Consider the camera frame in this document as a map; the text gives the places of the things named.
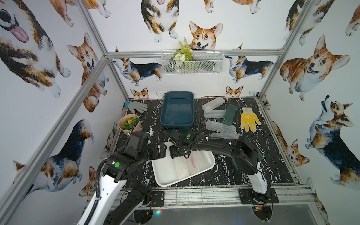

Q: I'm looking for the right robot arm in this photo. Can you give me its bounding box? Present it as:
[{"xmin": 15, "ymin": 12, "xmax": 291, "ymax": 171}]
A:
[{"xmin": 164, "ymin": 129, "xmax": 268, "ymax": 195}]

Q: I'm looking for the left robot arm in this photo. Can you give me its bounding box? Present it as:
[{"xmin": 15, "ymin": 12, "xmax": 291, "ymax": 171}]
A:
[{"xmin": 78, "ymin": 131, "xmax": 167, "ymax": 225}]

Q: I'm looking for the white plastic storage box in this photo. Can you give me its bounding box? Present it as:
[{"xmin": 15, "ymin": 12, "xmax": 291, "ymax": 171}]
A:
[{"xmin": 151, "ymin": 142, "xmax": 215, "ymax": 187}]

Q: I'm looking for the teal plastic storage box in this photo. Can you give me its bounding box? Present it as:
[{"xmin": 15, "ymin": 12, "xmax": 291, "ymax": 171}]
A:
[{"xmin": 160, "ymin": 91, "xmax": 195, "ymax": 128}]

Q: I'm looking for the clear pencil case far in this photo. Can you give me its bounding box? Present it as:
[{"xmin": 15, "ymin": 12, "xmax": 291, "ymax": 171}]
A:
[{"xmin": 202, "ymin": 97, "xmax": 225, "ymax": 113}]

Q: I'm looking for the beige pot with green plant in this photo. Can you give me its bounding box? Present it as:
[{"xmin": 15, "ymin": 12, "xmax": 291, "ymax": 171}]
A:
[{"xmin": 119, "ymin": 114, "xmax": 142, "ymax": 136}]

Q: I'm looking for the grey work glove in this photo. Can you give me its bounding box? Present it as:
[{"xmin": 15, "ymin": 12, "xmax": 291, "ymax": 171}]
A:
[{"xmin": 124, "ymin": 100, "xmax": 148, "ymax": 114}]

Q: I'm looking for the dark green case upright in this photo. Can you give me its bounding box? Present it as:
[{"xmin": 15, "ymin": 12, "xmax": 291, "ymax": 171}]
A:
[{"xmin": 222, "ymin": 104, "xmax": 237, "ymax": 126}]

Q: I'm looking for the yellow work glove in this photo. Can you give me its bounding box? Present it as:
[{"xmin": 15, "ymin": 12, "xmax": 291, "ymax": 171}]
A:
[{"xmin": 241, "ymin": 107, "xmax": 262, "ymax": 133}]

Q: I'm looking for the artificial fern plant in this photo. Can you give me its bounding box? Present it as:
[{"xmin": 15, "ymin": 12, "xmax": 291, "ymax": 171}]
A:
[{"xmin": 173, "ymin": 38, "xmax": 195, "ymax": 73}]

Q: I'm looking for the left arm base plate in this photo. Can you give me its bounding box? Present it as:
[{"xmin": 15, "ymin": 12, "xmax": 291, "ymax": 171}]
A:
[{"xmin": 146, "ymin": 191, "xmax": 165, "ymax": 208}]

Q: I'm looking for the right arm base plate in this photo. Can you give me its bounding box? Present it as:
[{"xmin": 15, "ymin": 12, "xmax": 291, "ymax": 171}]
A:
[{"xmin": 238, "ymin": 188, "xmax": 279, "ymax": 206}]

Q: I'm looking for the white wire wall basket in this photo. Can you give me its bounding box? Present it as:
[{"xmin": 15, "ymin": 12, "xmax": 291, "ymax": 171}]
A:
[{"xmin": 161, "ymin": 50, "xmax": 225, "ymax": 75}]

